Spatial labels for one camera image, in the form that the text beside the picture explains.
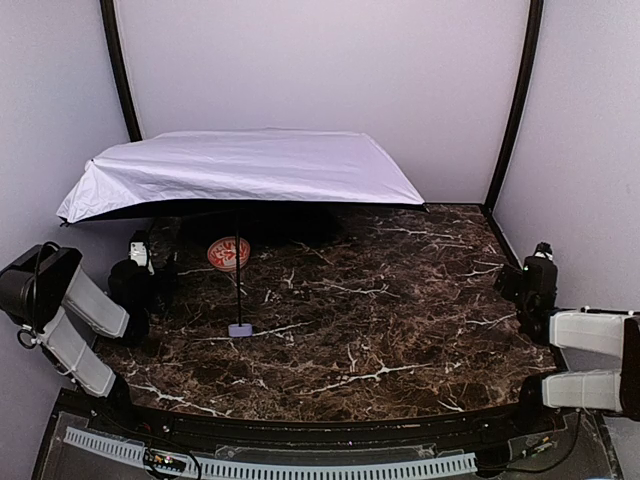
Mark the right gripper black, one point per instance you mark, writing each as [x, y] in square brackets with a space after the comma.
[507, 279]

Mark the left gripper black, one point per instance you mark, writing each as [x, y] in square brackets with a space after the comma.
[163, 273]

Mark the lavender folding umbrella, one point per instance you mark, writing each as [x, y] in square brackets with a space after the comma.
[260, 165]

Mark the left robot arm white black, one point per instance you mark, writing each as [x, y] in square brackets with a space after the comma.
[45, 289]

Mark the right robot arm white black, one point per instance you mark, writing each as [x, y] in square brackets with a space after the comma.
[609, 333]

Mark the red patterned plate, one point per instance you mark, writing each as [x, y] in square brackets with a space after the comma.
[222, 253]

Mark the black front table rail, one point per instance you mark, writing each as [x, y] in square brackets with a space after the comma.
[478, 429]

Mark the grey slotted cable duct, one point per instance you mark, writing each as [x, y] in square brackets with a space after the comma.
[246, 463]

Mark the right black corner post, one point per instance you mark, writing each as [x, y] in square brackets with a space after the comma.
[521, 89]

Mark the black corner post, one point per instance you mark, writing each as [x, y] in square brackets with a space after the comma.
[521, 89]
[119, 71]

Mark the left black corner post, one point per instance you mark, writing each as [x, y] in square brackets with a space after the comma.
[119, 71]

